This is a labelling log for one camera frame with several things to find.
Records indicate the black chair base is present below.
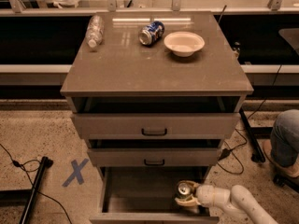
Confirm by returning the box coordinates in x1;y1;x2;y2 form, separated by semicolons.
273;174;299;193

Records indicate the blue soda can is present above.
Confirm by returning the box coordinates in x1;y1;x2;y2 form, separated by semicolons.
138;21;164;46

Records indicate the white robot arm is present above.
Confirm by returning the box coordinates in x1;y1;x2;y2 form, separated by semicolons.
175;180;278;224

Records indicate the metal railing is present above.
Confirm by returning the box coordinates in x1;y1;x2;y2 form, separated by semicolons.
0;0;299;16

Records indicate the black tripod leg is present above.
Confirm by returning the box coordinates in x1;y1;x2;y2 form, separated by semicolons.
239;109;265;162
19;157;53;224

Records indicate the person leg in jeans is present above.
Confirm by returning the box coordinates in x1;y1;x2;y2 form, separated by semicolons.
270;109;299;168

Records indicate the black cable right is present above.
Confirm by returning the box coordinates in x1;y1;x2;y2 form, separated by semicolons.
216;63;284;175

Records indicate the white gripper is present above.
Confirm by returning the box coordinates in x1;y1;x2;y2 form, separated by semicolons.
175;180;219;207

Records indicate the black tripod leg left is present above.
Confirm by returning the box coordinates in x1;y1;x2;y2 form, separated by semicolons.
19;157;53;224

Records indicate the green soda can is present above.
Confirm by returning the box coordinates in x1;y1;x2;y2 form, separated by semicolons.
177;182;192;200

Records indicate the top drawer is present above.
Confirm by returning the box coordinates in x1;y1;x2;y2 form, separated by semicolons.
67;96;241;140

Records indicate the blue tape cross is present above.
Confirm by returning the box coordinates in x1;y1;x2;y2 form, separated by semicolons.
63;159;89;188

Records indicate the clear plastic bottle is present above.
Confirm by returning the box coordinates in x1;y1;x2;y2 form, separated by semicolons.
85;15;104;49

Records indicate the black cable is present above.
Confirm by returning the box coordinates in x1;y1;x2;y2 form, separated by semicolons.
0;143;73;224
216;63;284;175

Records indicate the black tripod leg right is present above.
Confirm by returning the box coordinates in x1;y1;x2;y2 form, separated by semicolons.
239;109;265;162

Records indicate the black cable left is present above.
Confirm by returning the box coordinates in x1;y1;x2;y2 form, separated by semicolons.
0;143;73;224

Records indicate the white bowl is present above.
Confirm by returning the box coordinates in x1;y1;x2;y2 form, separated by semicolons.
164;32;205;57

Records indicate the tan shoe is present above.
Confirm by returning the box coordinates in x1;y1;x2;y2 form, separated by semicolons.
262;139;299;179

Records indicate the bottom drawer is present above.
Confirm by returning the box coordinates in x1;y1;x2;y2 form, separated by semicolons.
90;167;219;224

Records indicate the drawer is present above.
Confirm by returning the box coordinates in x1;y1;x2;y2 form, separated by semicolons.
88;140;221;167
67;96;241;140
90;167;219;224

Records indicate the grey drawer cabinet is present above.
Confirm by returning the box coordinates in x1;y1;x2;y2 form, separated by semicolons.
60;10;254;224

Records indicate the middle drawer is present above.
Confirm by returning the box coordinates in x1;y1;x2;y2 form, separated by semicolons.
88;140;221;167

